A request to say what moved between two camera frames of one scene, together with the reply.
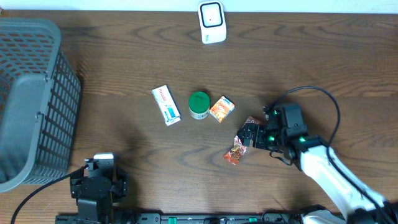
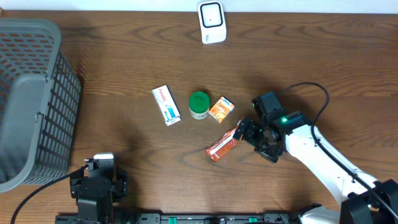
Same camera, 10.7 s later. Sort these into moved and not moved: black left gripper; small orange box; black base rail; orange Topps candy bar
Moved: orange Topps candy bar
Not moved: black base rail; black left gripper; small orange box
